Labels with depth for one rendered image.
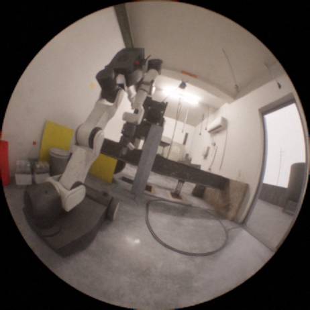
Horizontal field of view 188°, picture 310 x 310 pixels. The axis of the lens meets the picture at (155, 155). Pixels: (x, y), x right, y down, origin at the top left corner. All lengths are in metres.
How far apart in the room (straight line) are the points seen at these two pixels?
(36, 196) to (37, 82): 1.06
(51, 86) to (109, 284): 1.58
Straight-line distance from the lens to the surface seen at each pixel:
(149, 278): 0.67
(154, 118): 1.49
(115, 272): 0.64
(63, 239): 0.53
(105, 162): 1.60
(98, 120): 0.61
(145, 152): 1.30
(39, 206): 0.46
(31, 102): 1.26
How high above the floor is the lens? 0.62
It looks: 2 degrees up
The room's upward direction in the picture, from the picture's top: 18 degrees clockwise
